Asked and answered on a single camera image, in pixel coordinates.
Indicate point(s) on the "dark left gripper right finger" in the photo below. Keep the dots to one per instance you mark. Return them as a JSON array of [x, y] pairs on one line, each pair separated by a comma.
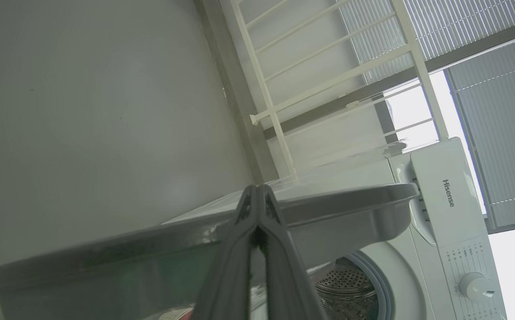
[[286, 275]]

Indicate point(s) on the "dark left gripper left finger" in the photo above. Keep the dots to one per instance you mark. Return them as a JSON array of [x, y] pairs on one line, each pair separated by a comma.
[[226, 275]]

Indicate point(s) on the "red shirt with white trim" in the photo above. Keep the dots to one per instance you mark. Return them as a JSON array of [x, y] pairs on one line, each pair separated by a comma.
[[179, 315]]

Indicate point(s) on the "dark round washer door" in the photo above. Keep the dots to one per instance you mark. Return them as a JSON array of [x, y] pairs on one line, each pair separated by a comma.
[[106, 258]]

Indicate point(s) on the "grey rubber door seal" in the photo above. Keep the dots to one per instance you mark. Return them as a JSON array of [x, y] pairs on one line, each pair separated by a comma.
[[384, 289]]

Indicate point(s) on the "white front-load washing machine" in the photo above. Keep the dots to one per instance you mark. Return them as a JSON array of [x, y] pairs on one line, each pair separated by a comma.
[[444, 213]]

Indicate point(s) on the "perforated steel washer drum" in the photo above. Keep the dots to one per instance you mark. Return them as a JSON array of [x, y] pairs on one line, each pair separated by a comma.
[[346, 289]]

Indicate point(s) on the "white washer control panel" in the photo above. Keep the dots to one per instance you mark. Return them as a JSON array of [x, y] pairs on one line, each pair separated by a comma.
[[462, 258]]

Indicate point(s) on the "white Hisense detergent drawer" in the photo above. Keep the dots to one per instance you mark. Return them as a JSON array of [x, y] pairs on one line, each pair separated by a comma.
[[440, 178]]

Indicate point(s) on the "white washer dial knob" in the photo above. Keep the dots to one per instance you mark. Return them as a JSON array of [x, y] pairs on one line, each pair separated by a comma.
[[473, 286]]

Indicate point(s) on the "white drying rack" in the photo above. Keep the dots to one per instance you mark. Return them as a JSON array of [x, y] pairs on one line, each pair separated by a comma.
[[417, 66]]

